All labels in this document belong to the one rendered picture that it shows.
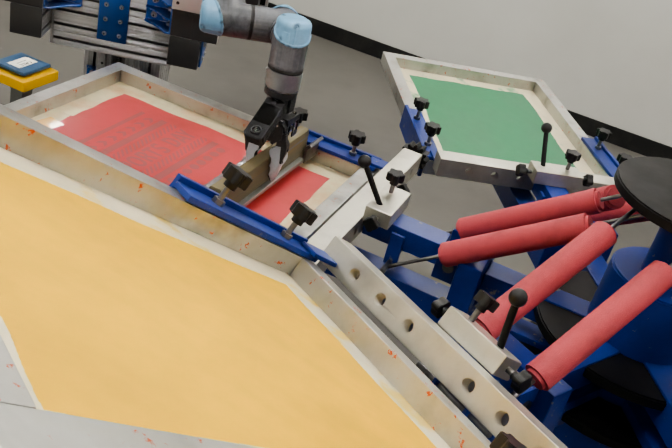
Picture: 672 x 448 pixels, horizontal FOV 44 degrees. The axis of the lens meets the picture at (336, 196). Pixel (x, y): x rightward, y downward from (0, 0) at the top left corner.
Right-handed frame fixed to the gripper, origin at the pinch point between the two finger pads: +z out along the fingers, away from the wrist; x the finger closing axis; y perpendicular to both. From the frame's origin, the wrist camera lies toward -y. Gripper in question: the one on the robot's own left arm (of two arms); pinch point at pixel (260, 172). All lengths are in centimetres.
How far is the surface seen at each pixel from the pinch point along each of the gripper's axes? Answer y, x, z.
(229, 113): 25.5, 22.8, 2.5
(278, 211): -2.5, -7.1, 5.9
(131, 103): 16.8, 46.3, 6.0
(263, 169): -2.3, -1.5, -2.3
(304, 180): 14.7, -5.2, 5.9
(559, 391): -33, -74, -4
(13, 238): -101, -22, -44
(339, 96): 293, 87, 102
